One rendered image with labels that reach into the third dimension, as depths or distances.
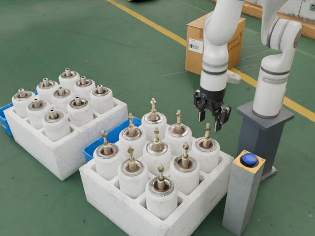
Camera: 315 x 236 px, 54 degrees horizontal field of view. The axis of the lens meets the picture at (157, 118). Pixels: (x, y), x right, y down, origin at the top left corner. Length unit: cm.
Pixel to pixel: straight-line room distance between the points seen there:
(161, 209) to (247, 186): 26
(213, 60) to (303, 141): 84
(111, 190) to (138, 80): 103
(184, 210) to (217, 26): 53
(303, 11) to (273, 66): 180
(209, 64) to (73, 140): 65
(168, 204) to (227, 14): 54
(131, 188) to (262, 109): 52
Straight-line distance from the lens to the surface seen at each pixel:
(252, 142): 118
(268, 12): 94
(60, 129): 124
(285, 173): 139
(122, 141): 109
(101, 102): 133
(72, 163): 132
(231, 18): 79
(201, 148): 104
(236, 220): 108
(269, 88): 107
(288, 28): 99
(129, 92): 180
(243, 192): 97
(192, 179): 98
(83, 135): 128
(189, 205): 97
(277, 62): 102
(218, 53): 84
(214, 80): 86
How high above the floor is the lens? 95
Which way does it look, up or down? 37 degrees down
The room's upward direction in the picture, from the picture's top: 2 degrees counter-clockwise
